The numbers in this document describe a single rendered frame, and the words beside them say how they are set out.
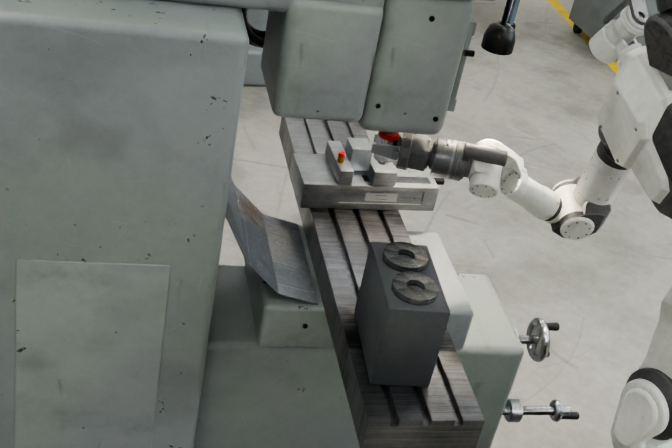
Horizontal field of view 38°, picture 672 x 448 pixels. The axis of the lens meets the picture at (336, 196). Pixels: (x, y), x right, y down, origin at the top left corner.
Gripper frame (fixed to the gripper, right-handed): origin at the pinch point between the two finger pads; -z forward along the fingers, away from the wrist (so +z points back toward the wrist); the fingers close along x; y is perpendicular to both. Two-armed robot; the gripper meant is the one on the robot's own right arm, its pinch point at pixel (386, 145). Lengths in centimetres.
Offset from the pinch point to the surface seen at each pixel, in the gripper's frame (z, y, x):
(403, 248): 7.9, 5.5, 31.6
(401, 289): 8.8, 5.5, 45.5
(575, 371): 85, 124, -96
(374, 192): -0.4, 20.5, -13.7
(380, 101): -2.9, -15.6, 11.6
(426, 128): 7.7, -10.0, 8.0
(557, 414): 58, 67, -3
